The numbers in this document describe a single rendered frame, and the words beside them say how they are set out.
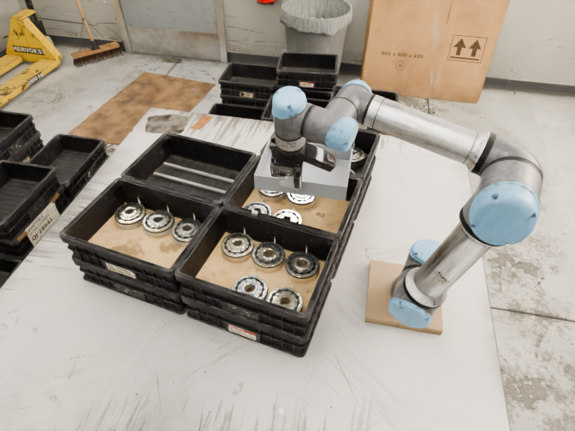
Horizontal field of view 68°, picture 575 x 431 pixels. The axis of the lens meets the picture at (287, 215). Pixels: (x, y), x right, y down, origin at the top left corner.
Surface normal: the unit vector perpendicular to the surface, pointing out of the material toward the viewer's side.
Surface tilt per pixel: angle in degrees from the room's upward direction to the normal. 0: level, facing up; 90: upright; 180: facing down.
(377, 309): 1
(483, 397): 0
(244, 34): 90
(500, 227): 83
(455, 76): 72
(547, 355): 0
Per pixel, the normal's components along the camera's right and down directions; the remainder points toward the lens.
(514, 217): -0.42, 0.55
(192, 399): 0.01, -0.71
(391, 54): -0.17, 0.50
